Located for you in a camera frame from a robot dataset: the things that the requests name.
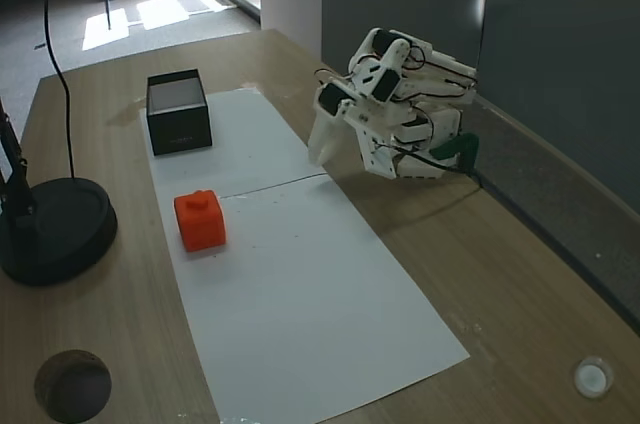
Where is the white round cap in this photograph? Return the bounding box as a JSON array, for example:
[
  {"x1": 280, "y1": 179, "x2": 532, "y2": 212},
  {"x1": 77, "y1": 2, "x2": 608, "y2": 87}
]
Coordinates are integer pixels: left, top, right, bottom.
[{"x1": 573, "y1": 355, "x2": 615, "y2": 399}]

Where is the black round-base stand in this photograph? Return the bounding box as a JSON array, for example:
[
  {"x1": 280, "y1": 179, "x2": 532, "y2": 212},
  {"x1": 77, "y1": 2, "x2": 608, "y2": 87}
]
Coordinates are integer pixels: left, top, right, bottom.
[{"x1": 0, "y1": 93, "x2": 119, "y2": 287}]

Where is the green table clamp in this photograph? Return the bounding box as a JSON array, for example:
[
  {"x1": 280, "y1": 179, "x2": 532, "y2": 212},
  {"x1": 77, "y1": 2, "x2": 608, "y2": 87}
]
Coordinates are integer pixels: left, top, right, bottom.
[{"x1": 430, "y1": 132, "x2": 480, "y2": 173}]

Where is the black hanging cable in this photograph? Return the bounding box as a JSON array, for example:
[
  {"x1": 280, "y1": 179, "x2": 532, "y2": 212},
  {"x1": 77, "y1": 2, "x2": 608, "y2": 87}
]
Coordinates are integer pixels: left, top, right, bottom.
[{"x1": 43, "y1": 0, "x2": 77, "y2": 181}]

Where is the white paper sheet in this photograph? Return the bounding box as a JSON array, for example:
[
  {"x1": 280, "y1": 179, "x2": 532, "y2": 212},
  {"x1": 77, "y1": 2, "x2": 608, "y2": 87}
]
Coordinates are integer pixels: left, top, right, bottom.
[
  {"x1": 141, "y1": 86, "x2": 329, "y2": 208},
  {"x1": 153, "y1": 173, "x2": 472, "y2": 424}
]

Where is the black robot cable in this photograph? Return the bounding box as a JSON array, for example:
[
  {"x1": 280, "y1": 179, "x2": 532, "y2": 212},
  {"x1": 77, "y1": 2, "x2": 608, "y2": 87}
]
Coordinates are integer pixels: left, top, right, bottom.
[{"x1": 394, "y1": 146, "x2": 484, "y2": 190}]

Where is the round table cable hole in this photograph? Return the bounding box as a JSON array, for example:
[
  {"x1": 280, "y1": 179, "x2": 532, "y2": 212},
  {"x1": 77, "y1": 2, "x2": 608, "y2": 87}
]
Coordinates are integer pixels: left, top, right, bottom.
[{"x1": 33, "y1": 349, "x2": 113, "y2": 424}]

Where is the orange cube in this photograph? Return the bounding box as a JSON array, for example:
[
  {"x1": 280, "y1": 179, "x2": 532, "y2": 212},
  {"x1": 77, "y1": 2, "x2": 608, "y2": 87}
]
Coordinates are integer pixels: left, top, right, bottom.
[{"x1": 173, "y1": 188, "x2": 229, "y2": 252}]

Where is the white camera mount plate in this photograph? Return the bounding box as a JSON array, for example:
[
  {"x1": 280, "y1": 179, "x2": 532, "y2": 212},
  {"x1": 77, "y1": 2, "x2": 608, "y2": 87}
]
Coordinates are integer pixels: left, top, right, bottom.
[{"x1": 348, "y1": 102, "x2": 402, "y2": 181}]

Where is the dark brown open box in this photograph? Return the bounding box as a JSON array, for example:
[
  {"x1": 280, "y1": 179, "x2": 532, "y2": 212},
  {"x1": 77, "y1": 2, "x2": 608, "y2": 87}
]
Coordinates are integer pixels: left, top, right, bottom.
[{"x1": 146, "y1": 68, "x2": 215, "y2": 157}]

